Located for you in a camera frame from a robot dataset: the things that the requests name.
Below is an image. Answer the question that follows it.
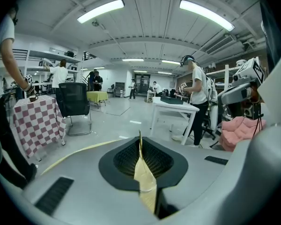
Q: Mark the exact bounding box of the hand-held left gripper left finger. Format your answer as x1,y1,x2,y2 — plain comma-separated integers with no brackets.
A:
22,136,160,225

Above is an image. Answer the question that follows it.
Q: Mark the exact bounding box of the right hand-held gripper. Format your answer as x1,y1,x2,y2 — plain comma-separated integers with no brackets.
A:
218,57,266,120

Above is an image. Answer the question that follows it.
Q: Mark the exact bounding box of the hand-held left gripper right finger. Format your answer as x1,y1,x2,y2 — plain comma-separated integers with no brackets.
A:
141,136,234,220

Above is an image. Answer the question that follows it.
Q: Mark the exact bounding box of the person's right forearm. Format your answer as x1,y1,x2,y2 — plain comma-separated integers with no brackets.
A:
249,84,265,104

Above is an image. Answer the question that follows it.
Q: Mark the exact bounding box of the white storage shelf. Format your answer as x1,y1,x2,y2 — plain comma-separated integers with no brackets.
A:
205,64,243,96

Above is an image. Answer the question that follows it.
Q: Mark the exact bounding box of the pink cushion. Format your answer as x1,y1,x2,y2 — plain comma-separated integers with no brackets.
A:
219,116,266,152

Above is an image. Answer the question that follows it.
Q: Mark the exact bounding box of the ceiling air vent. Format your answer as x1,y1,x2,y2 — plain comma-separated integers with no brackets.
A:
205,34,236,55

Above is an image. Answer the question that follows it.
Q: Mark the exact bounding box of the white table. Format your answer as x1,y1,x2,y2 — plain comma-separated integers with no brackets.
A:
149,96,200,146

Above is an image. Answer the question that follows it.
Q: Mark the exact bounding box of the black box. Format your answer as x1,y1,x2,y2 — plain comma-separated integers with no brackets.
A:
160,95,185,105

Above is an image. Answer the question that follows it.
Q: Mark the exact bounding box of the person's black t-shirt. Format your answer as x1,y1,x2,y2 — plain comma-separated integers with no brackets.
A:
259,0,281,67

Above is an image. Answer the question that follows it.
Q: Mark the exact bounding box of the checkered cloth table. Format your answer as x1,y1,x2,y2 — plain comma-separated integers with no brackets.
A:
10,95,67,160

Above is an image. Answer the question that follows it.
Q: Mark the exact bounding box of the dark glass door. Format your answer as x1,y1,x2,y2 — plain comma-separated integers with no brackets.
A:
140,74,151,94

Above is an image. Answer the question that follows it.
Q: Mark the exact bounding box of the black office chair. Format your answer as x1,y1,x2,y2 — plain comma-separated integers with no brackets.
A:
55,82,92,137

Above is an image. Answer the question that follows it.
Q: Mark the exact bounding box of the yellow cloth table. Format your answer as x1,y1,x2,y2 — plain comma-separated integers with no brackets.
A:
86,90,109,109

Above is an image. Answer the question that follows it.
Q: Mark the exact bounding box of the grey metal cabinet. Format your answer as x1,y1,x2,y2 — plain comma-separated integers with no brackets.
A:
114,82,126,98

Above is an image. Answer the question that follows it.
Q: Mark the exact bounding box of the staircase with railing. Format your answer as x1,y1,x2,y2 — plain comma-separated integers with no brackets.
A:
81,51,98,85

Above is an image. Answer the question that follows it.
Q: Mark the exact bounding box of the white shelf unit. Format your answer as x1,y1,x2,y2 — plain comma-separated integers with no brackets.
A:
0,47,83,96

